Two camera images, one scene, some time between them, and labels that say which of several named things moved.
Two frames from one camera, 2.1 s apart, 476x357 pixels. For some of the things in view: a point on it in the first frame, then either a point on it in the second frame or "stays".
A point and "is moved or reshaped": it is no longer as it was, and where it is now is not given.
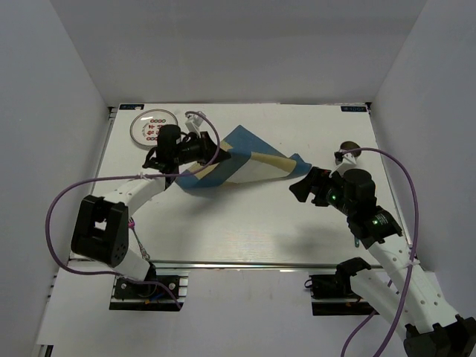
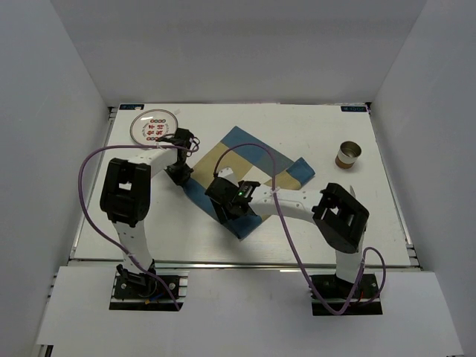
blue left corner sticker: [131, 106] stays
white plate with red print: [145, 125] stays
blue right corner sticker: [353, 108] stays
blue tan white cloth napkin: [251, 159] is moved or reshaped
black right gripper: [318, 178] -> [222, 213]
